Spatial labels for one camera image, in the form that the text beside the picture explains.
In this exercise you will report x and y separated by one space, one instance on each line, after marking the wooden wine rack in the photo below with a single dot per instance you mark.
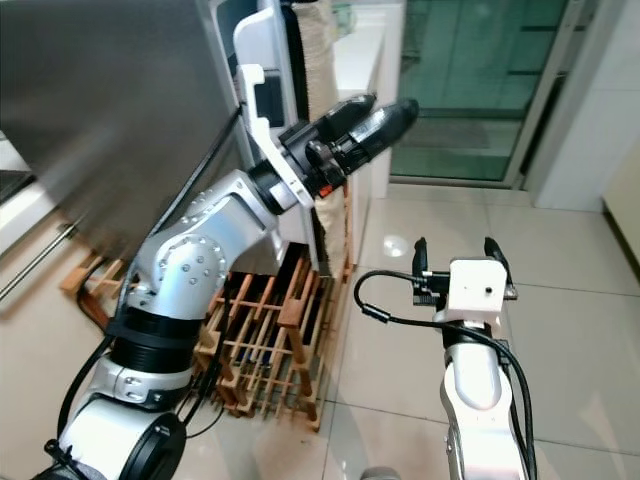
270 330

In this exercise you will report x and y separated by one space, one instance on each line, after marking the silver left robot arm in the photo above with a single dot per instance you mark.
210 260

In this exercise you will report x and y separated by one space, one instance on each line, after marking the green glass sliding door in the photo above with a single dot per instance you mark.
470 60

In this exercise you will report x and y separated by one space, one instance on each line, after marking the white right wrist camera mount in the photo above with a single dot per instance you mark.
470 288

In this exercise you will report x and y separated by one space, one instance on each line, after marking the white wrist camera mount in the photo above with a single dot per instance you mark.
265 130
470 288

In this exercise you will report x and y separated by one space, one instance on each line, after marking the steel fridge door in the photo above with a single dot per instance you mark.
110 100

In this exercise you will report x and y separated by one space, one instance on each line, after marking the white kitchen counter cabinet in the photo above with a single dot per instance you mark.
30 215

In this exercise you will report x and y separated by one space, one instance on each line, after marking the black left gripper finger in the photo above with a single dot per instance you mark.
380 130
345 112

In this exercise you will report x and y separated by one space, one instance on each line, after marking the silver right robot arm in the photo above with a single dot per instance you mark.
475 390

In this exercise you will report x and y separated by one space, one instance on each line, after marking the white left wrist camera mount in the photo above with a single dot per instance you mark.
265 130

